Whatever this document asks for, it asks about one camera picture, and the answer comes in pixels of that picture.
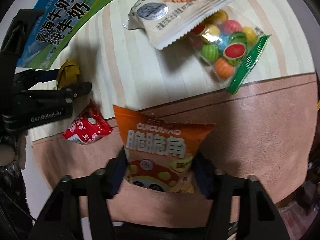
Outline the orange panda chip bag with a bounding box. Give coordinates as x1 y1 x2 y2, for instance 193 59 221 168
113 106 214 193

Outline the beige oat snack bag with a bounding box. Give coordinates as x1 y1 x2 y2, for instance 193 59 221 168
124 0 235 50

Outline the colourful fruit candy bag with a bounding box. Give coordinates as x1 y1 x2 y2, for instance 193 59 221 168
187 6 270 94

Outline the red chocolate snack bag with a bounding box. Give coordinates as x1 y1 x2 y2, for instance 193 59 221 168
61 100 113 145

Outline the yellow snack packet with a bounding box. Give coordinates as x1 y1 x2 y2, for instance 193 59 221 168
56 59 80 90

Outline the blue green milk carton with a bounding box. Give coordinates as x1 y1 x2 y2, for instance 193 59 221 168
17 0 113 70

